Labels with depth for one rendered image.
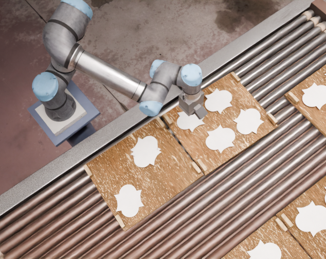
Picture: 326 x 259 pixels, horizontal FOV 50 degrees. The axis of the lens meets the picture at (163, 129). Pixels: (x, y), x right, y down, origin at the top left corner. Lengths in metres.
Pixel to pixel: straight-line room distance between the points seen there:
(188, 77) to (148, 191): 0.54
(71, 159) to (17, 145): 1.26
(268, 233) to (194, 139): 0.50
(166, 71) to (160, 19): 1.92
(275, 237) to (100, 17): 2.44
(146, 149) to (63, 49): 0.59
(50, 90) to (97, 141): 0.31
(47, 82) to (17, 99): 1.45
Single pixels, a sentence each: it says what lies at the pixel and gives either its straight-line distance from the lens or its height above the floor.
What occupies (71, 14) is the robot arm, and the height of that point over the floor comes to 1.49.
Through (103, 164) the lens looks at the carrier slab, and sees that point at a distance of 1.58.
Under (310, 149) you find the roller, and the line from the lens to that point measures 1.66.
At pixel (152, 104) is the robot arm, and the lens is 1.21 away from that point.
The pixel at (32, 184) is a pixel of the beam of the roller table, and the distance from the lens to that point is 1.68.
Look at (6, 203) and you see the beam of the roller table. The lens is 1.71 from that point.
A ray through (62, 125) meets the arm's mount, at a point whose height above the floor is 0.90.
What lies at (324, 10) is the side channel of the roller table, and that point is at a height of 0.95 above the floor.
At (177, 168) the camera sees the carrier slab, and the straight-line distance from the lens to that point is 1.53.
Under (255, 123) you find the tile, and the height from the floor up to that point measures 0.95.
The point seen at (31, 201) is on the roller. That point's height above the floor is 0.92.
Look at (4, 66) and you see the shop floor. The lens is 3.28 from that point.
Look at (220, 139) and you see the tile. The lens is 1.57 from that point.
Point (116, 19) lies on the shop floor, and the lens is 3.24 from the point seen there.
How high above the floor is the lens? 2.40
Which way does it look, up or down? 67 degrees down
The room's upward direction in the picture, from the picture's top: 9 degrees counter-clockwise
